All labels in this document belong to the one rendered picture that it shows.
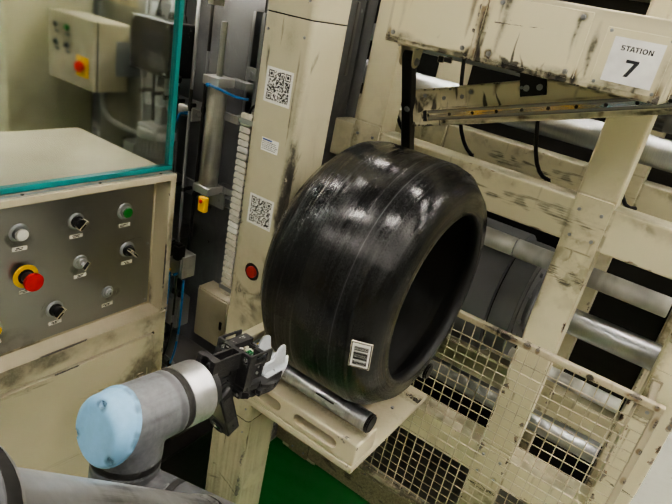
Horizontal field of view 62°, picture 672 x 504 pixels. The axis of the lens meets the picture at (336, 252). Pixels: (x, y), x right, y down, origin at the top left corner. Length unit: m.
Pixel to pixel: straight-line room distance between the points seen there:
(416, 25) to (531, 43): 0.27
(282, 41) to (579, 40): 0.59
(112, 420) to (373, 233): 0.52
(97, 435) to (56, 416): 0.73
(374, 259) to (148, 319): 0.71
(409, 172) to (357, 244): 0.19
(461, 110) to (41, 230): 0.99
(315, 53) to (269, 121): 0.18
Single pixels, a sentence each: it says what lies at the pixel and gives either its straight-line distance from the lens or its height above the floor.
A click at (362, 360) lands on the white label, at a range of 1.05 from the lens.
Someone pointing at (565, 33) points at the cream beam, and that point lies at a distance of 1.26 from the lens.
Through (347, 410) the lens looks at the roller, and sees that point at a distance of 1.26.
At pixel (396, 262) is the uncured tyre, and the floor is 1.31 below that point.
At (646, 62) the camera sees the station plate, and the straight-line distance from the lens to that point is 1.23.
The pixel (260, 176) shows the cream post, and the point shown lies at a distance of 1.32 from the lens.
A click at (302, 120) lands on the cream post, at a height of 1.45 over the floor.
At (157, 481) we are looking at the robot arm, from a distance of 0.83.
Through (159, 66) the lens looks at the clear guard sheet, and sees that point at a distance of 1.31.
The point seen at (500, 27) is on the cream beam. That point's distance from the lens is 1.30.
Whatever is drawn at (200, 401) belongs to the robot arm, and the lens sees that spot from 0.81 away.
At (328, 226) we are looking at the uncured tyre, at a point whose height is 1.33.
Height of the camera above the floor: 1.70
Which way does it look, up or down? 24 degrees down
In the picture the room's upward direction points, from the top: 12 degrees clockwise
